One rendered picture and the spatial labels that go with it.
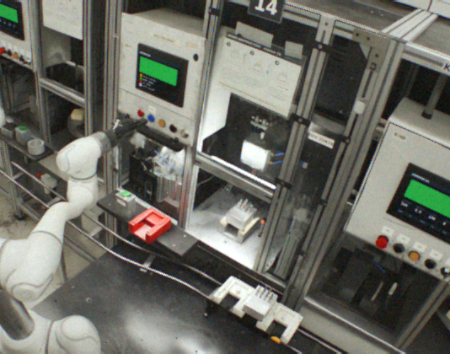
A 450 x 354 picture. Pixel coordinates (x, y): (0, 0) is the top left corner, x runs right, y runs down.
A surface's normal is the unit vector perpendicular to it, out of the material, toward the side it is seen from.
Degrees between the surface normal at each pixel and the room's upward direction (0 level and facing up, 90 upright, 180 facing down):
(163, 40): 90
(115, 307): 0
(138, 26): 90
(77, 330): 6
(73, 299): 0
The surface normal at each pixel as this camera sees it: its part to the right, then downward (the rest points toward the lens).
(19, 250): 0.31, -0.77
